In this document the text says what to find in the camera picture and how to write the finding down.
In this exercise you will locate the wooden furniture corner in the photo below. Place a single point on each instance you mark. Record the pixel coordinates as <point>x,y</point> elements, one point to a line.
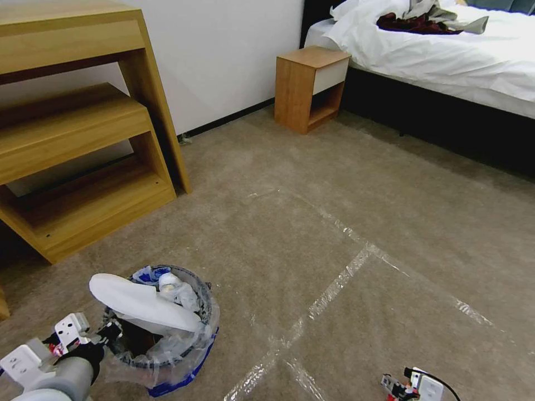
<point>3,305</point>

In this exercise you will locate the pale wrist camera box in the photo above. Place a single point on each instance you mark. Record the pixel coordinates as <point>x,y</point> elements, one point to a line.
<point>71,328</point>

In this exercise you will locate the large white paper sheet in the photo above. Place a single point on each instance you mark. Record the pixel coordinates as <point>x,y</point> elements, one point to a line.
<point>125,296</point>

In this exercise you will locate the stepped wooden shelf unit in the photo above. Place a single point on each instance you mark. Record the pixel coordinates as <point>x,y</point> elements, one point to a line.
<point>62,125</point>

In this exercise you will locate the dark red garment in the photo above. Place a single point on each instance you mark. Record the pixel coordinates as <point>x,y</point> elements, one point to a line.
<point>414,24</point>

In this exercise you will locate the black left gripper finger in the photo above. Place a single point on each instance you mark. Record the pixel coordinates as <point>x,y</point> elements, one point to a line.
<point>115,340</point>
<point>112,326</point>

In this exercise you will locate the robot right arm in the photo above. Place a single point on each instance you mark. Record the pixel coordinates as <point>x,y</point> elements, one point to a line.
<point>428,386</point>

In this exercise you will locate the grey cloth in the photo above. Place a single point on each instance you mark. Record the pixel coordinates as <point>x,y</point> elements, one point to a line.
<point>473,24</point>

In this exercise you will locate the black bed frame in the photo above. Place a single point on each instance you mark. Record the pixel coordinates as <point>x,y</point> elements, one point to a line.
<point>418,113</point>

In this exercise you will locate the grey round trash bin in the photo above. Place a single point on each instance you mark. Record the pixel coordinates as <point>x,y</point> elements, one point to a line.
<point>207,292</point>

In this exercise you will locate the crumpled white tissue wad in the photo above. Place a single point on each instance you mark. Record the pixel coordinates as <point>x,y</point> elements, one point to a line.
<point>171,285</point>

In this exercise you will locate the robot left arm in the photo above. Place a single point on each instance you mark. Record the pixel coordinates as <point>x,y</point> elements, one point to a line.
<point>62,376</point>

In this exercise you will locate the blue pillow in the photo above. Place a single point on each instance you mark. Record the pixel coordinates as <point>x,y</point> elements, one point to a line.
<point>501,3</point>

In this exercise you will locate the large wooden desk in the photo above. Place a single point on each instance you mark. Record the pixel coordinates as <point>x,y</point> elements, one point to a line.
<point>83,33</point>

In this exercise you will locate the clear tape strip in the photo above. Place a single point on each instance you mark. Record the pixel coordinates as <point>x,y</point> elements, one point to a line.
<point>334,288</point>
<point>347,234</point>

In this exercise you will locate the white duvet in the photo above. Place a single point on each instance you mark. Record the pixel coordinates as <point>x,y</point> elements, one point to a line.
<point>418,54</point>

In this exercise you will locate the clear and blue bin liner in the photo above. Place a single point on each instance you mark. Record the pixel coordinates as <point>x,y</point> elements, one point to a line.
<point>184,376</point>

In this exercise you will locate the wooden nightstand with white drawer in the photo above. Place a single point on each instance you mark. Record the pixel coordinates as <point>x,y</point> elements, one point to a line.
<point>292,92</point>

